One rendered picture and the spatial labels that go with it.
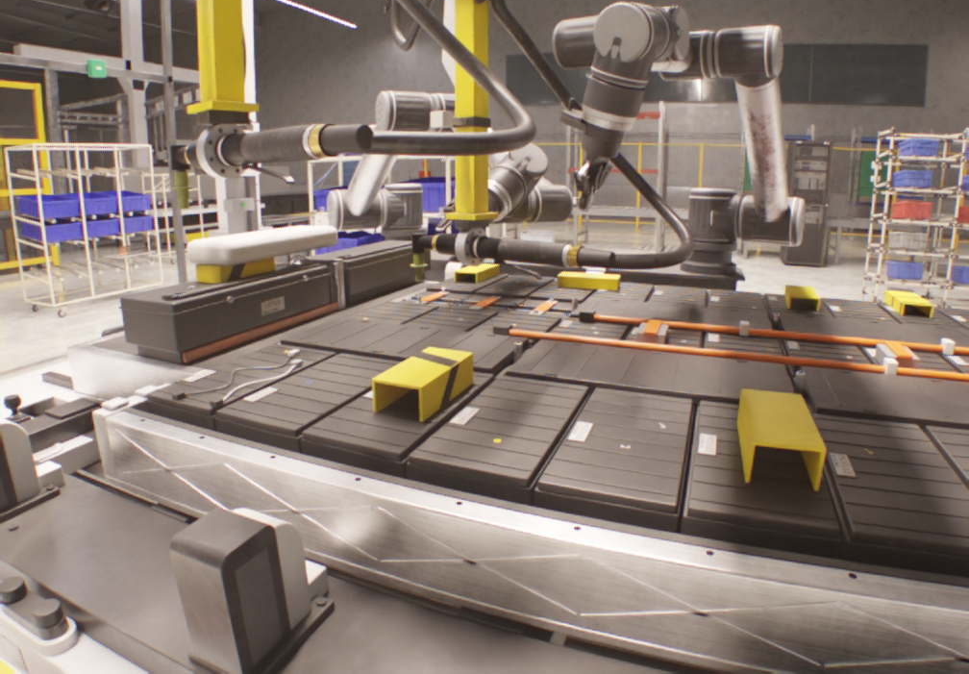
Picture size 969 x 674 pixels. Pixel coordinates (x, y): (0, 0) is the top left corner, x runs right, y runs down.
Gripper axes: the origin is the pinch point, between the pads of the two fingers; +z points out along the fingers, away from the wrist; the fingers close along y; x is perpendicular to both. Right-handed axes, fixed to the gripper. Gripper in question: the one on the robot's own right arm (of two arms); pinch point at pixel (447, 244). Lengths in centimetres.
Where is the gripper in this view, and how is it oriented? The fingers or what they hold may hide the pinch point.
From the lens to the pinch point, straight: 130.0
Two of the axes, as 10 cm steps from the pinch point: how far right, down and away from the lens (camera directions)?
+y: 3.1, 7.5, 5.8
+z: -5.3, 6.4, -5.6
